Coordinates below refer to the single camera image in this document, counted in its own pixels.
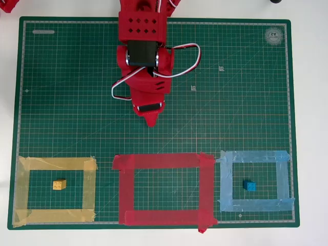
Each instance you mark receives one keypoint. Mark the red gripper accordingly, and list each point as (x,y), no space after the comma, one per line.
(149,107)

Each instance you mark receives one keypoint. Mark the red leader arm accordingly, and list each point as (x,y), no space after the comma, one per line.
(9,6)

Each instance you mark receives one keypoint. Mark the red robot arm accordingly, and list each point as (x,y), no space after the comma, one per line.
(141,36)

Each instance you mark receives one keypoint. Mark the red tape square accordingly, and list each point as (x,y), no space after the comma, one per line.
(166,161)

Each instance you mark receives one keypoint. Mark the yellow tape square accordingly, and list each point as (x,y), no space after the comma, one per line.
(56,162)

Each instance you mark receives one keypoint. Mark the blue tape square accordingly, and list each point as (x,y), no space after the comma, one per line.
(256,156)

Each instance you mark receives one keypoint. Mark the yellow toy brick cube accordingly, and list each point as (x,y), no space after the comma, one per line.
(59,184)

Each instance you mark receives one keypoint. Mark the blue toy brick cube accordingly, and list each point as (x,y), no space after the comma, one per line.
(249,185)

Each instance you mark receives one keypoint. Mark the green cutting mat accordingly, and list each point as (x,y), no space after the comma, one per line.
(77,115)

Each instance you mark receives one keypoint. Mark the black round foot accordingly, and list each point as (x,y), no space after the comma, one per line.
(276,1)

